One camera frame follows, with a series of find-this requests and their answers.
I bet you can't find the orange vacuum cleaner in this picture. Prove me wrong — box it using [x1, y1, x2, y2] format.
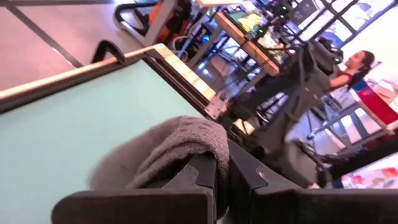
[148, 0, 192, 44]

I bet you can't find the black frame clamp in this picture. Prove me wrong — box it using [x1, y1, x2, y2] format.
[91, 39, 127, 65]

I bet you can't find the black vacuum hose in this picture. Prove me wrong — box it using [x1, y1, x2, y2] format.
[113, 1, 159, 35]

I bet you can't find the person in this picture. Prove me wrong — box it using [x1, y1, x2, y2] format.
[231, 49, 376, 121]

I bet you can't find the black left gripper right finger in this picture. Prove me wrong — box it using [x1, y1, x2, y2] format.
[228, 139, 398, 224]

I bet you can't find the grey towel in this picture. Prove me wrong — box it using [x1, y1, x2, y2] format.
[88, 114, 231, 191]

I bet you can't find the grey metal bench frame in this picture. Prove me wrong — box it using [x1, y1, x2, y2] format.
[113, 0, 178, 47]

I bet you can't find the wooden desk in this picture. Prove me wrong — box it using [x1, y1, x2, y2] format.
[195, 0, 280, 77]

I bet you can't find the red bin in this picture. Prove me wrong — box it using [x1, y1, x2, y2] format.
[353, 81, 398, 125]

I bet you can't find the floral cloth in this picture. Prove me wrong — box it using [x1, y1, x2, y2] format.
[340, 166, 398, 190]

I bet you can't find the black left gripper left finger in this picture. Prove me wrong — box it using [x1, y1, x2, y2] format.
[51, 152, 218, 224]

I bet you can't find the green table mat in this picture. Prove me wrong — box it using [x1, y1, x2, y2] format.
[0, 58, 208, 224]

